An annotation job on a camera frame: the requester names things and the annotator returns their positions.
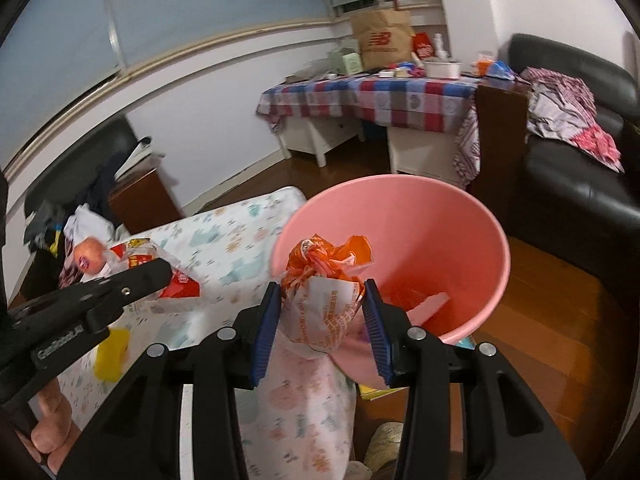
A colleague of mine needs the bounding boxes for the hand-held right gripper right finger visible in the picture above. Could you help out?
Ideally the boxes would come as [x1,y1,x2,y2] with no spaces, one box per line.
[363,278,586,480]

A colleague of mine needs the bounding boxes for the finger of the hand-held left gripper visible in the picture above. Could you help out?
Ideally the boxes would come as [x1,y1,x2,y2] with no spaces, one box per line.
[60,258,174,334]

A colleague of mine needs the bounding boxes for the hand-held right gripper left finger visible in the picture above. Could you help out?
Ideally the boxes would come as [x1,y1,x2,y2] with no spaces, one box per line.
[60,281,283,480]

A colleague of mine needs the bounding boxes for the red snack wrapper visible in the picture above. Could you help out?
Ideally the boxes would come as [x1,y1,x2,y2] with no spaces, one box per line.
[107,237,201,302]

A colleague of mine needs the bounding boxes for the orange white plastic bag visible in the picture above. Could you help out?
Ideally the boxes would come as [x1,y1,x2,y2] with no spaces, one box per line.
[280,233,375,361]

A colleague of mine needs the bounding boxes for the pink plastic bucket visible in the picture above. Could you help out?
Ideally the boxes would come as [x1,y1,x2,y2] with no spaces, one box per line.
[272,174,511,389]

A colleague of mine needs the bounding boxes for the person's left hand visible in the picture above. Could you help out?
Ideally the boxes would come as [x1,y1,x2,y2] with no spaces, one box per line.
[30,385,84,466]

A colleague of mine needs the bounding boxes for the red apple with sticker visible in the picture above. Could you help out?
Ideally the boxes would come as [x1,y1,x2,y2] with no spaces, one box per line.
[72,237,109,276]

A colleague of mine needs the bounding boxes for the yellow sponge cloth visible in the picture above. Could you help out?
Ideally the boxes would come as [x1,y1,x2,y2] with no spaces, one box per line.
[94,327,132,381]

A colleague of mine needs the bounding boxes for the brown wooden cabinet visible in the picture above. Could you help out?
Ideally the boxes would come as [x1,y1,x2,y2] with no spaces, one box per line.
[107,152,184,235]

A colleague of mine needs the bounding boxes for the floral tablecloth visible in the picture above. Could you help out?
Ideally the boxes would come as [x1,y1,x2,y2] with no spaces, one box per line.
[55,186,359,480]

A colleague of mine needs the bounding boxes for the dark navy garment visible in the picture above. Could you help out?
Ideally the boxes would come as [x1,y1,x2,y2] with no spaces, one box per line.
[89,152,137,222]

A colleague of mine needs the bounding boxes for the red white hanging cloth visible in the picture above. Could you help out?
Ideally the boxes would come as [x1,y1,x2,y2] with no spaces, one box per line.
[452,104,482,191]

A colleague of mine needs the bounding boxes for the black leather sofa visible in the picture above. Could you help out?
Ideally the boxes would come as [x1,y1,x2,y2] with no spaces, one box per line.
[504,33,640,292]

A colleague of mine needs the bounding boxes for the checkered tablecloth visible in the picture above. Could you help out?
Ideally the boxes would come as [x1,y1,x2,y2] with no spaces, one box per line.
[256,75,482,135]

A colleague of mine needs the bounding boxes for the white pot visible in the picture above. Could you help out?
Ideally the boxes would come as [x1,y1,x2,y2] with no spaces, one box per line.
[422,58,464,80]

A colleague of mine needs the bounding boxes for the light green box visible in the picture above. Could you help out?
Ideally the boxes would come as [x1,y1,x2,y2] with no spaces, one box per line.
[327,47,362,76]

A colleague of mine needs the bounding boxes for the large window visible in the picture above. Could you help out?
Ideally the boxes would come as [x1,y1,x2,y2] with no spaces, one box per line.
[0,0,442,172]

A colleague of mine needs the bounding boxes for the red packet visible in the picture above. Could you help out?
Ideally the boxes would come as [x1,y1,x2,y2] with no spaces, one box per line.
[411,32,436,61]

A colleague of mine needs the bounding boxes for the blue orange packet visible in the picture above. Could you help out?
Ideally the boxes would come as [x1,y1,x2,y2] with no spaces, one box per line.
[475,52,517,81]

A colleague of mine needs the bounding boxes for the brown paper bag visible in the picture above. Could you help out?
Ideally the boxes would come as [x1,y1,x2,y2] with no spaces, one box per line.
[349,8,417,71]

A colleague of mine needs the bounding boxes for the pink patterned clothes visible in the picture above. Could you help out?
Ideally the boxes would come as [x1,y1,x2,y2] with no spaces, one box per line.
[520,66,626,174]

